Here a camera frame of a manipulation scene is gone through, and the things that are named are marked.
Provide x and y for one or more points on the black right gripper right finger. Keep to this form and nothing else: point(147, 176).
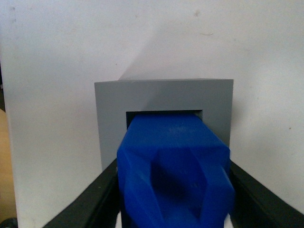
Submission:
point(258, 207)

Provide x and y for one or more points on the blue plastic part with handle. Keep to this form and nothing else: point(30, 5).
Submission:
point(173, 172)

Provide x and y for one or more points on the gray square base block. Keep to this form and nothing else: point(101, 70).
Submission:
point(211, 97)

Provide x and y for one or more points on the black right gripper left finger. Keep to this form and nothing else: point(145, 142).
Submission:
point(96, 207)

